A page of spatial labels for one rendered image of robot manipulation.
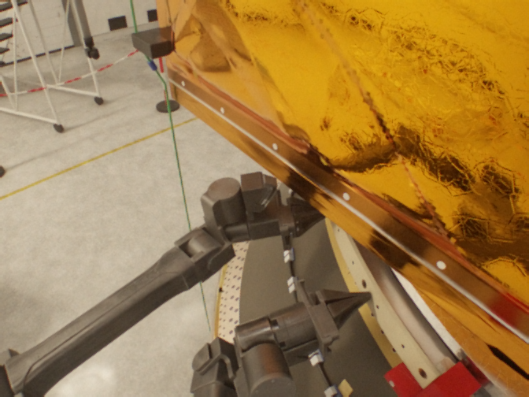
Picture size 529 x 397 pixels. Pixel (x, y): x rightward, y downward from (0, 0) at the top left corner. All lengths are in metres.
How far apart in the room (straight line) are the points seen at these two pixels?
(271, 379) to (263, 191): 0.28
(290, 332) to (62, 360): 0.33
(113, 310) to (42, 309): 2.27
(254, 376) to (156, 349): 1.96
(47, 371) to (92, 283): 2.22
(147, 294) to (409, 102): 0.45
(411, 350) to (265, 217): 0.30
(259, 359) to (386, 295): 0.20
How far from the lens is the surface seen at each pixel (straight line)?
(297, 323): 0.50
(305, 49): 0.40
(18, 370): 0.60
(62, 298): 2.81
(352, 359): 0.65
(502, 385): 0.50
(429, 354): 0.51
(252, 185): 0.56
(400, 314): 0.52
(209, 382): 0.51
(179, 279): 0.58
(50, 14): 7.35
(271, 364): 0.45
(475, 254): 0.36
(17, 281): 3.09
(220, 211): 0.57
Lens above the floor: 2.14
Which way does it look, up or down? 43 degrees down
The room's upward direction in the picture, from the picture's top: 2 degrees clockwise
